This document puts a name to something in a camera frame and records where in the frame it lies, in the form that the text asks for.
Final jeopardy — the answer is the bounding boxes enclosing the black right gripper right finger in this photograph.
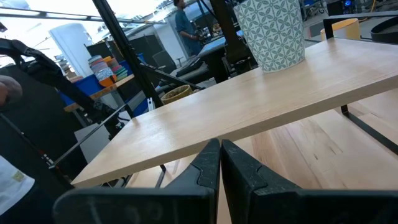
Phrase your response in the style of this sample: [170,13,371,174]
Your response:
[221,139,398,224]

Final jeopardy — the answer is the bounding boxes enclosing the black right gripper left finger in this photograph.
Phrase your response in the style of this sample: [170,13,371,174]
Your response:
[52,138,221,224]

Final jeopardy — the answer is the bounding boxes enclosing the yellow-orange ceramic mug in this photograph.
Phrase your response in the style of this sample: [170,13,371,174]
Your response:
[320,17,361,41]

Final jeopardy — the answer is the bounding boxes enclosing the wooden tray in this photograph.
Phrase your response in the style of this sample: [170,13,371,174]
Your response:
[70,37,398,189]

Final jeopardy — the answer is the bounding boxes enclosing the woven wicker basket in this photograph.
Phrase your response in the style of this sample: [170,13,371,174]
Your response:
[160,84,193,106]

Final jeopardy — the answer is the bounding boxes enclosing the wooden side table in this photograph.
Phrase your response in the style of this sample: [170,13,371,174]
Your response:
[63,73,135,113]

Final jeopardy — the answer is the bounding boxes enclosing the black office chair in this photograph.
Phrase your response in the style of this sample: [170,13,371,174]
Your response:
[151,49,177,75]

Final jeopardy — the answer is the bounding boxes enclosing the colourful stacked bowls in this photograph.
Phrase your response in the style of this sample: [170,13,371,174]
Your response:
[88,55,114,83]
[105,56,129,82]

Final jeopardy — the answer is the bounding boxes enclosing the background table blue top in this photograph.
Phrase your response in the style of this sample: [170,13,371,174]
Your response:
[197,35,228,57]

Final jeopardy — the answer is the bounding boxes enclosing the white teal patterned mug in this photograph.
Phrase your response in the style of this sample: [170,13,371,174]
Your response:
[233,0,306,74]

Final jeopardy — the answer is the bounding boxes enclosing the white printed paper sheets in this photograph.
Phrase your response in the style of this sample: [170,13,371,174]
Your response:
[0,154,35,216]

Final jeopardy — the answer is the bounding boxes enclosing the person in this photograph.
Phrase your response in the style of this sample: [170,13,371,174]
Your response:
[172,0,203,57]

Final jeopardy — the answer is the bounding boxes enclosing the black plant pot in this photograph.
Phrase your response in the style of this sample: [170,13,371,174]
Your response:
[370,16,398,44]

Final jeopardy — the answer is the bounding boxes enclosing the black metal table frame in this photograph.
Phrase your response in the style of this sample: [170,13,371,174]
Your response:
[49,0,259,170]

